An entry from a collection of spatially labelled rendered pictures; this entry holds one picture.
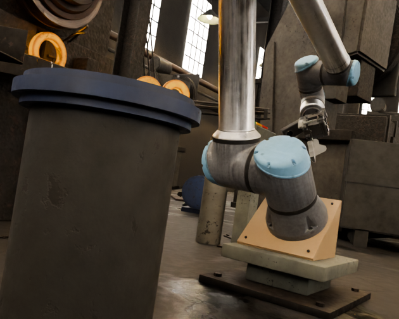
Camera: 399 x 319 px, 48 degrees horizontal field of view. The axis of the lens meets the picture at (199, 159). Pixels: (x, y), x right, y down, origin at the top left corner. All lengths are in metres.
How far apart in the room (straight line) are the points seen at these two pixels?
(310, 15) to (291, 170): 0.48
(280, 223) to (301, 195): 0.12
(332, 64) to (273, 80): 2.92
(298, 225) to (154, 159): 0.72
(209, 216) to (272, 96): 2.48
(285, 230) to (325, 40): 0.61
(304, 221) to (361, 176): 1.98
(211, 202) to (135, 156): 1.47
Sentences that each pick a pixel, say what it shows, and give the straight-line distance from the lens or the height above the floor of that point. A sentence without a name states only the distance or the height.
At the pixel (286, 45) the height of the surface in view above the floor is 1.72.
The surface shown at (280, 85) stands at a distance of 4.44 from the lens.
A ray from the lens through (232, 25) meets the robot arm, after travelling 1.32.
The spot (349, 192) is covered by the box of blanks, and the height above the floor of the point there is 0.36.
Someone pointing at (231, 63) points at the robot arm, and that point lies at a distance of 1.32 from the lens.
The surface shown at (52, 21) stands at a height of 0.88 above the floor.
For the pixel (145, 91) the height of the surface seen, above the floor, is 0.41.
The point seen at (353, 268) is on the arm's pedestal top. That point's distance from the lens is 1.50.
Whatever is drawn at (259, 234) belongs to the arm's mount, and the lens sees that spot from 1.41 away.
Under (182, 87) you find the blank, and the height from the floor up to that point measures 0.76.
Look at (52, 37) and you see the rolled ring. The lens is 2.11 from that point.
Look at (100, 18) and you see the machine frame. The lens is 2.53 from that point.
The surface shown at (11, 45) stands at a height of 0.66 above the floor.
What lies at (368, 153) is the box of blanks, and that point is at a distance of 3.31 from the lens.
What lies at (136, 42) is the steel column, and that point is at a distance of 6.50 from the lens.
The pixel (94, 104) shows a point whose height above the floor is 0.38.
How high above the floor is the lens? 0.30
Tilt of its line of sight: 3 degrees up
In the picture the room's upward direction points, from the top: 8 degrees clockwise
